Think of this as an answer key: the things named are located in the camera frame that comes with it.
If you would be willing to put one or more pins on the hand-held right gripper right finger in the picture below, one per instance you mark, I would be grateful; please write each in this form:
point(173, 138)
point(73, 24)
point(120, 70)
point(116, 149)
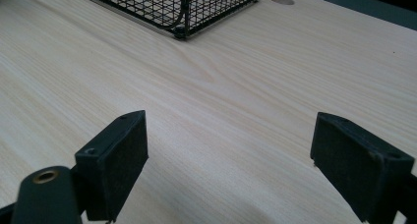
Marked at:
point(354, 171)

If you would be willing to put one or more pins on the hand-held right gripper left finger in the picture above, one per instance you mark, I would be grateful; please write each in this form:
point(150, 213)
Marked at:
point(113, 171)

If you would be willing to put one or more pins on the grey chair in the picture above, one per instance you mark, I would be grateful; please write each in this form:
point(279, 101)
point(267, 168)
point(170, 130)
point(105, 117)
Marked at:
point(370, 8)

